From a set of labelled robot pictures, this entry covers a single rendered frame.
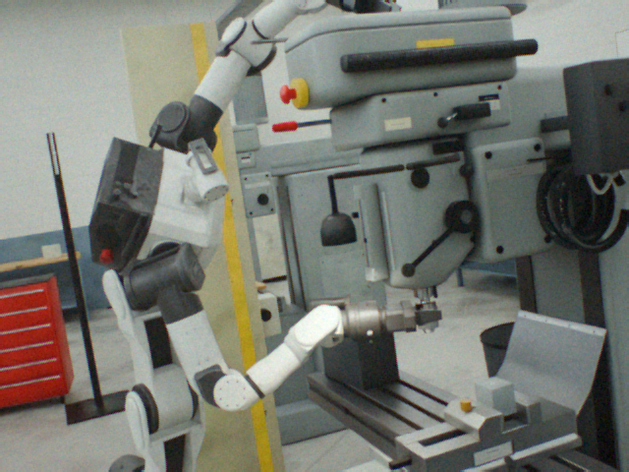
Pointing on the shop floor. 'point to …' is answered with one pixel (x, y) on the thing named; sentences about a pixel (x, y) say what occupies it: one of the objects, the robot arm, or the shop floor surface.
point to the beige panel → (263, 424)
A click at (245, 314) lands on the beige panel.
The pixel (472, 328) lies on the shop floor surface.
